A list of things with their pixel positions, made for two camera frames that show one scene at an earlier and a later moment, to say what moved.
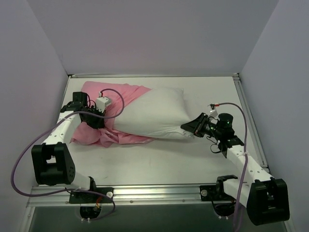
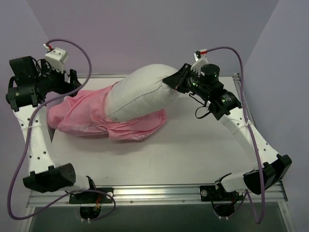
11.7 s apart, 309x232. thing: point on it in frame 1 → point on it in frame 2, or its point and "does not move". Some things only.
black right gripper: (199, 125) → (183, 79)
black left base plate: (78, 197) does not move
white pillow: (159, 113) → (141, 94)
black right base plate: (214, 193) does not move
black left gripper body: (95, 120) → (66, 83)
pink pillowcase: (119, 95) → (85, 113)
